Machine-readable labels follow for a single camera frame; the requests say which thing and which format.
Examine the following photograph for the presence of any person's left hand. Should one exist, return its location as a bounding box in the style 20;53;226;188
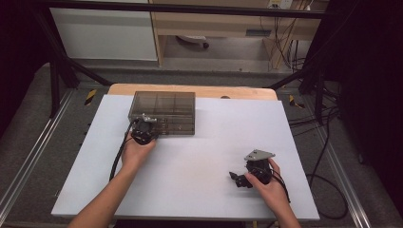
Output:
121;137;158;172

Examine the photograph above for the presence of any light wooden desk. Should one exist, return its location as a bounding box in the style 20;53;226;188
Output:
148;0;329;69

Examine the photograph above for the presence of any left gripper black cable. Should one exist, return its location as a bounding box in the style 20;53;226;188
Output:
108;118;141;182

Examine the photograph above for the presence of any black floor cable loop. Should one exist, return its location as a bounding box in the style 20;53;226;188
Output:
305;104;350;220

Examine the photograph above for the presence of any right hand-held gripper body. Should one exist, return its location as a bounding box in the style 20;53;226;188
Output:
243;149;276;185

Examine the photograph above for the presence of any white power strip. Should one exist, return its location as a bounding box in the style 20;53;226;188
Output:
267;0;294;10

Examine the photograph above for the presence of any light wooden table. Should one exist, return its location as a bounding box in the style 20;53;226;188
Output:
107;83;278;102

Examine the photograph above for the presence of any smoky acrylic high drawer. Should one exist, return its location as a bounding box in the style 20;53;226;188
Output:
128;93;196;126

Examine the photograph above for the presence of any black metal stand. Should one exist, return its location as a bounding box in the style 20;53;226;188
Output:
268;0;345;125
31;9;112;119

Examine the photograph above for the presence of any black metal crossbar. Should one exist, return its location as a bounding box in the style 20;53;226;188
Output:
31;0;327;19

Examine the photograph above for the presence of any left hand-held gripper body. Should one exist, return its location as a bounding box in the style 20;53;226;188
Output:
130;113;161;146

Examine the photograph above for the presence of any dark curtain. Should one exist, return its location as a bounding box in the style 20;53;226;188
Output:
327;0;403;218
0;0;50;136

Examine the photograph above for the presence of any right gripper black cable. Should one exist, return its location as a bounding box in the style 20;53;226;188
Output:
269;169;293;204

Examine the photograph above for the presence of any hanging black cable bundle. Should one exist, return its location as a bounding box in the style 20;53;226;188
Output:
273;15;307;73

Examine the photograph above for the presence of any person's right hand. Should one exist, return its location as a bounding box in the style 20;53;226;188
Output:
244;158;292;216

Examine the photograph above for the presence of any white chair base with caster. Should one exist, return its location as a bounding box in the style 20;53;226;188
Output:
176;34;210;50

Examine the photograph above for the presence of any smoky acrylic drawer box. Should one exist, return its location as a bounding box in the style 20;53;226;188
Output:
127;90;197;136

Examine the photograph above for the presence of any metal floor rail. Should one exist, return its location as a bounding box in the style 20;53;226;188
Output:
0;89;75;218
317;136;373;228

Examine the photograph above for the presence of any smoky acrylic low drawer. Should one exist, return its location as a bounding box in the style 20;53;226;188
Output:
129;124;195;136

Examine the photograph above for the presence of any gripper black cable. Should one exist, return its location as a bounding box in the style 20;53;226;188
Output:
108;118;141;182
269;169;293;204

